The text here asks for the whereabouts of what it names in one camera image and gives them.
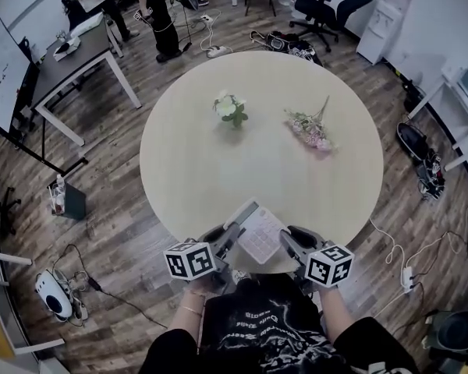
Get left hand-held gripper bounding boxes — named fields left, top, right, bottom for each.
left=163, top=223, right=242, bottom=288

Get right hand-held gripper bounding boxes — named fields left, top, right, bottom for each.
left=279, top=225, right=355, bottom=296

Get white pink calculator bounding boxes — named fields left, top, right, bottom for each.
left=222, top=196, right=285, bottom=265

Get person's left forearm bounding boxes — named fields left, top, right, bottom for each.
left=167, top=282, right=210, bottom=342

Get person's right forearm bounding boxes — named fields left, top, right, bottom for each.
left=317, top=284, right=356, bottom=344

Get person's black printed shirt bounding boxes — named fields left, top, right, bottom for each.
left=140, top=273, right=420, bottom=374

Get pink dried flower bouquet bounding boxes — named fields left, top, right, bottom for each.
left=283, top=94, right=340, bottom=152

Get white flower small plant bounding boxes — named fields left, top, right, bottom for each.
left=212, top=90, right=249, bottom=129

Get black bag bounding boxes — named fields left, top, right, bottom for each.
left=396, top=122, right=430, bottom=159

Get black waste bin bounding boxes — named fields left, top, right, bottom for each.
left=48, top=179, right=87, bottom=221

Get black round seat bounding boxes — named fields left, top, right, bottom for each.
left=424, top=309, right=468, bottom=362

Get white rounded floor device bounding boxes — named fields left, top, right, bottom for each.
left=34, top=270, right=73, bottom=321

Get pile of bags and gear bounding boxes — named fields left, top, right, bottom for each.
left=251, top=29, right=323, bottom=65

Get white side table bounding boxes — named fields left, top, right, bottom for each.
left=407, top=66, right=468, bottom=173

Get dark desk white legs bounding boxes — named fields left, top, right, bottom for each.
left=30, top=12, right=143, bottom=148

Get white water dispenser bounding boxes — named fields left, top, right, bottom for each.
left=356, top=0, right=413, bottom=66

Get black office chair with armrests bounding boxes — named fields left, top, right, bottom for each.
left=289, top=0, right=379, bottom=53

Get white box with black item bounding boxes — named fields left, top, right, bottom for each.
left=52, top=37, right=83, bottom=60

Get white flat package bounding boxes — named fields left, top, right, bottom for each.
left=68, top=12, right=105, bottom=38

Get whiteboard on black stand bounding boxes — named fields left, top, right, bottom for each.
left=0, top=13, right=90, bottom=175

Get long white cable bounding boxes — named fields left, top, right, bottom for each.
left=368, top=216, right=409, bottom=272

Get black cable with adapter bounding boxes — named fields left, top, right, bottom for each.
left=87, top=277, right=168, bottom=329

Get pile of equipment and cables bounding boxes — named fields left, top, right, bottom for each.
left=415, top=148, right=448, bottom=202

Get white shelf frame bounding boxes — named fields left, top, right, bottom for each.
left=0, top=235, right=66, bottom=360

